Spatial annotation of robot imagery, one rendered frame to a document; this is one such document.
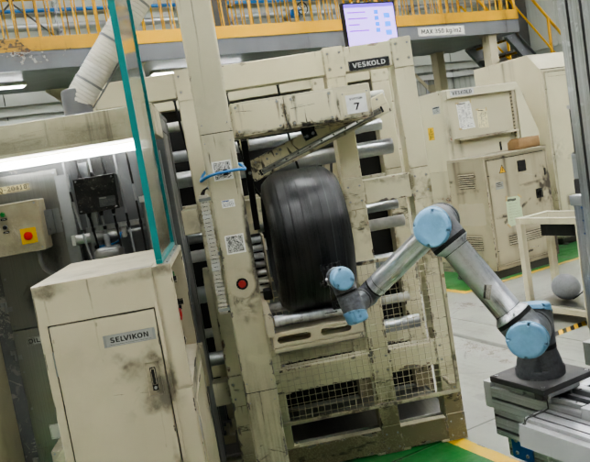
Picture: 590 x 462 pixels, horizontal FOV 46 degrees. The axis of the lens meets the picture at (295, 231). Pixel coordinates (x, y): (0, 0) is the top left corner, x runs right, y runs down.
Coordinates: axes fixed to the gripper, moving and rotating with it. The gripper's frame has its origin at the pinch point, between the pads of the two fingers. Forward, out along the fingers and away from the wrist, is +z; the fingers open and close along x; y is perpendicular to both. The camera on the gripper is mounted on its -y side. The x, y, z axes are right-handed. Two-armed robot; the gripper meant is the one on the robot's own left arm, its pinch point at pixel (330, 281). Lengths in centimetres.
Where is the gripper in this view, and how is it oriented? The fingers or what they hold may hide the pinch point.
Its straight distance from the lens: 258.8
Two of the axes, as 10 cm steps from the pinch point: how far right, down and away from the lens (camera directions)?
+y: -1.8, -9.8, 0.3
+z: -0.8, 0.5, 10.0
